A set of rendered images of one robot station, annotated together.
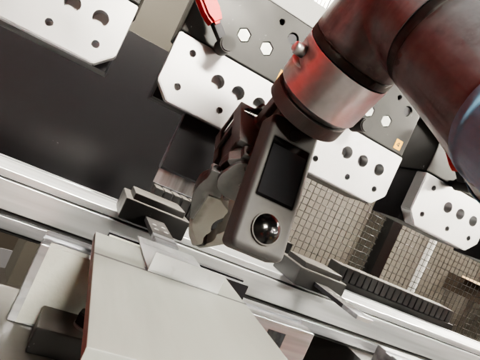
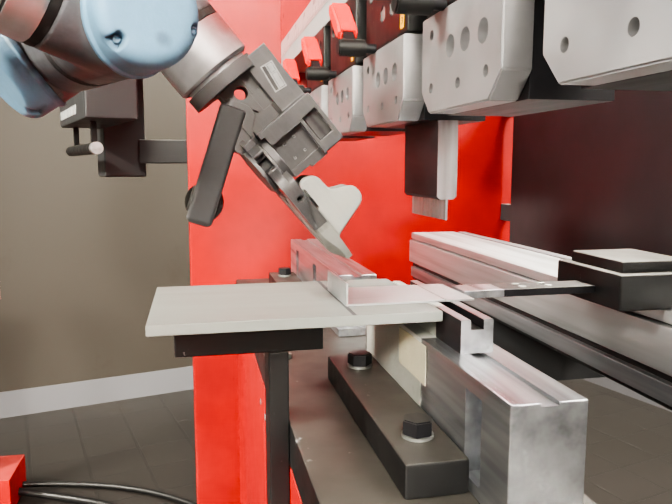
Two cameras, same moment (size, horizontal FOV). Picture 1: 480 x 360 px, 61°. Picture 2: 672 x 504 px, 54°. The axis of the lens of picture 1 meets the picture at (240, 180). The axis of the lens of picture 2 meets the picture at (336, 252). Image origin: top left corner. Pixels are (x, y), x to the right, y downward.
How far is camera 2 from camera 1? 83 cm
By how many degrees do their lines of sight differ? 98
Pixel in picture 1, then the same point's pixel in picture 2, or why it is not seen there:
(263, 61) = (392, 23)
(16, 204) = (528, 303)
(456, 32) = not seen: hidden behind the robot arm
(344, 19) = not seen: hidden behind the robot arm
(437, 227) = (607, 46)
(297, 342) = (495, 420)
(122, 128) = not seen: outside the picture
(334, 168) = (445, 83)
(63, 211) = (556, 301)
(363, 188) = (474, 84)
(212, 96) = (378, 97)
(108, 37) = (350, 104)
